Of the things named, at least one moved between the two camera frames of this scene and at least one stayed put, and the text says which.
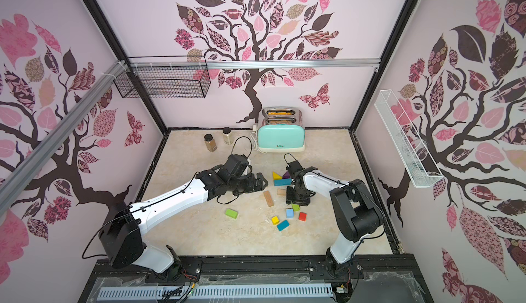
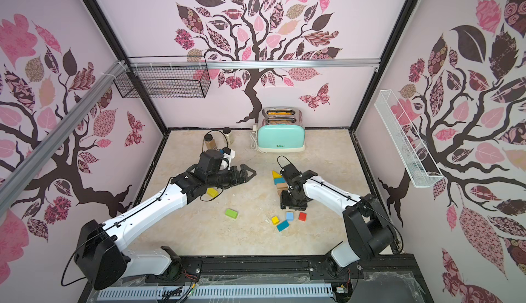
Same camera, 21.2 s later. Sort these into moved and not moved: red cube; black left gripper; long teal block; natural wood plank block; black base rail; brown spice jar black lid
Moved: black left gripper; natural wood plank block
Not moved: long teal block; red cube; brown spice jar black lid; black base rail
